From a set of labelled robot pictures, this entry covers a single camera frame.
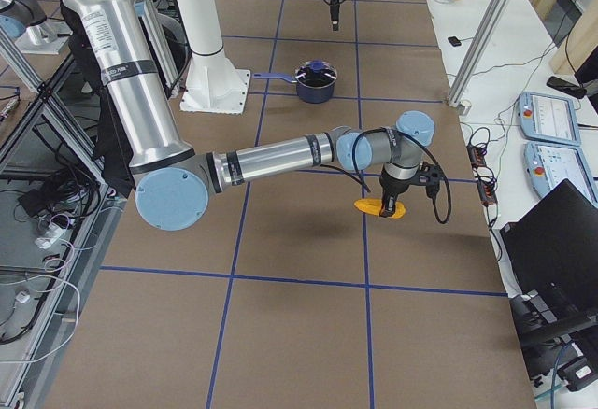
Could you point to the yellow corn cob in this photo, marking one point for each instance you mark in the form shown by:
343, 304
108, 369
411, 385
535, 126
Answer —
374, 207

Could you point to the glass pot lid blue knob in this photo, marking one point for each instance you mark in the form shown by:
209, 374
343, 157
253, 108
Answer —
315, 69

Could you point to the blue saucepan with handle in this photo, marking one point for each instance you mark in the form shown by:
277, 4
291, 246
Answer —
312, 91

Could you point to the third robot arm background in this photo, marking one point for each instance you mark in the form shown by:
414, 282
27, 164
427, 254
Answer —
32, 31

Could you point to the orange black power strip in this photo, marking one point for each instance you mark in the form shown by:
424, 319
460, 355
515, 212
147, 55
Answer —
485, 178

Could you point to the small black puck device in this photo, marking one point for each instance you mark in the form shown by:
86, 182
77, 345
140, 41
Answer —
454, 41

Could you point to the lower teach pendant tablet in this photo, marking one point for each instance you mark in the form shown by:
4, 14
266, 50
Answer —
549, 164

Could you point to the teach pendant tablet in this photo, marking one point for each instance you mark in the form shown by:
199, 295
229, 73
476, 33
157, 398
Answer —
548, 118
549, 164

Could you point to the black laptop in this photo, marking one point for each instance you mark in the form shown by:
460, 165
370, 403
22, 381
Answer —
556, 243

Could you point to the upper teach pendant tablet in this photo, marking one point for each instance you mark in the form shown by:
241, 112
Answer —
548, 118

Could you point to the black smartphone on table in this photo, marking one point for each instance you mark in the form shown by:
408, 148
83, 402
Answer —
564, 86

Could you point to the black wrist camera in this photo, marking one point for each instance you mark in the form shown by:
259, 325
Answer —
430, 176

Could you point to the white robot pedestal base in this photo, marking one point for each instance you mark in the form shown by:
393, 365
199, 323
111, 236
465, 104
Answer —
213, 84

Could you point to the aluminium frame post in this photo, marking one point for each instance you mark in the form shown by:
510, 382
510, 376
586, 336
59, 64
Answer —
482, 37

